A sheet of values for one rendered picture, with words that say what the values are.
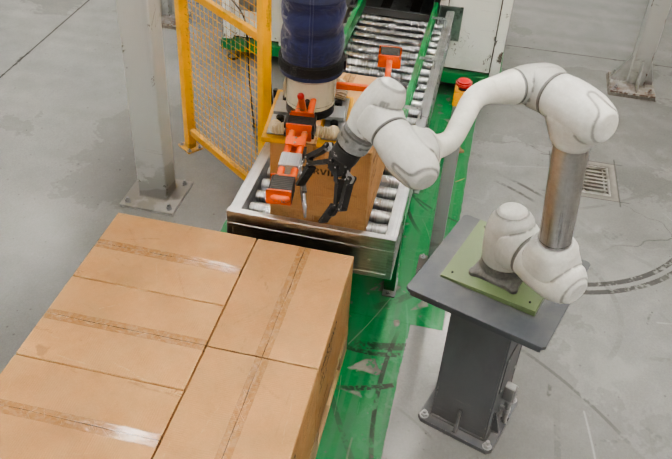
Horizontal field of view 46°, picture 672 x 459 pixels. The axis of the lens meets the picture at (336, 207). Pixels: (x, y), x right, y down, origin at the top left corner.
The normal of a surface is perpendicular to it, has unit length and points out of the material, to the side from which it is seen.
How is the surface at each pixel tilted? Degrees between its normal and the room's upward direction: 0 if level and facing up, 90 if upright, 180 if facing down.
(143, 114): 90
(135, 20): 90
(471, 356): 90
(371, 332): 0
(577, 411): 0
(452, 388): 90
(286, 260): 0
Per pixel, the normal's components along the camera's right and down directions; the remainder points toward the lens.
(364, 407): 0.05, -0.79
